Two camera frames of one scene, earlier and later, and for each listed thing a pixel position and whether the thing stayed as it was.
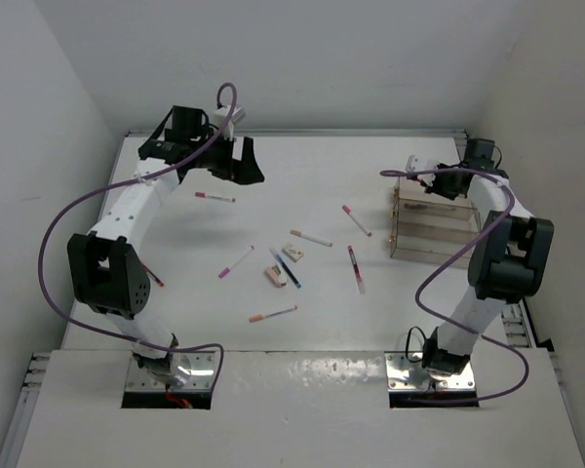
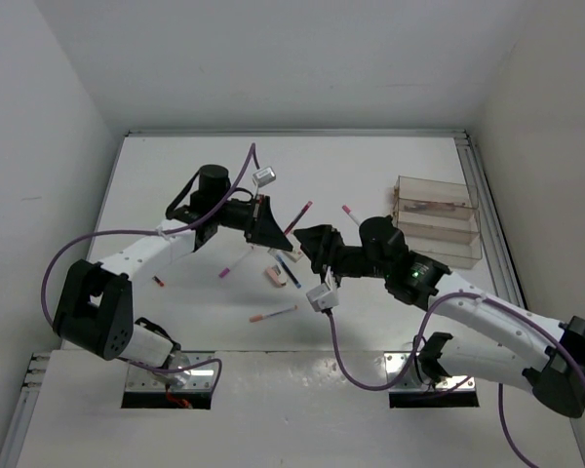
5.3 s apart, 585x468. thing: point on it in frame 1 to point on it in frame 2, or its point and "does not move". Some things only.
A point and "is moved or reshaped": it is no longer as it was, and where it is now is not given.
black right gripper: (434, 187) to (321, 244)
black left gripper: (244, 171) to (260, 227)
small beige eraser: (293, 253) does not move
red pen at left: (148, 272) does not move
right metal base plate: (404, 374) does not move
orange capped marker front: (260, 317) does not move
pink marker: (347, 210) does not move
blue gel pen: (285, 268) does not move
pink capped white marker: (212, 196) is moved or reshaped
